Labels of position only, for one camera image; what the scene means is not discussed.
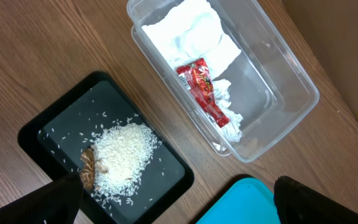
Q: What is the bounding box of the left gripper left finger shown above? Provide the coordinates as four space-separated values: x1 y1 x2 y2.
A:
0 173 84 224

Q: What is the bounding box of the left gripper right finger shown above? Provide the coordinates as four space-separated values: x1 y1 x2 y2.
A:
273 175 358 224

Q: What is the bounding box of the small white tissue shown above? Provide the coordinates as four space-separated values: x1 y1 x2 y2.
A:
212 79 244 142

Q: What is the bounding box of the red snack wrapper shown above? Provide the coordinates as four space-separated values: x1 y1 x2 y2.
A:
176 58 230 128

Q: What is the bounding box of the large white paper napkin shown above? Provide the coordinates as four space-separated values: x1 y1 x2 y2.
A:
141 0 242 78

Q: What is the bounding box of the teal serving tray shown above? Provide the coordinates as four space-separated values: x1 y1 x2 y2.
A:
197 177 280 224

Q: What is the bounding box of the brown food scrap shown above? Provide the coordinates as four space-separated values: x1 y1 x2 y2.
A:
79 147 108 190

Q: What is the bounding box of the black tray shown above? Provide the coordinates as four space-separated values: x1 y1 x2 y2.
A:
18 72 194 223

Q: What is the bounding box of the pile of white rice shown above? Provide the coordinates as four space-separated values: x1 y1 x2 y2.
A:
86 123 162 208

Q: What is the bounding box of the clear plastic bin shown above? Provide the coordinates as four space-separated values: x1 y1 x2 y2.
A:
127 0 319 163

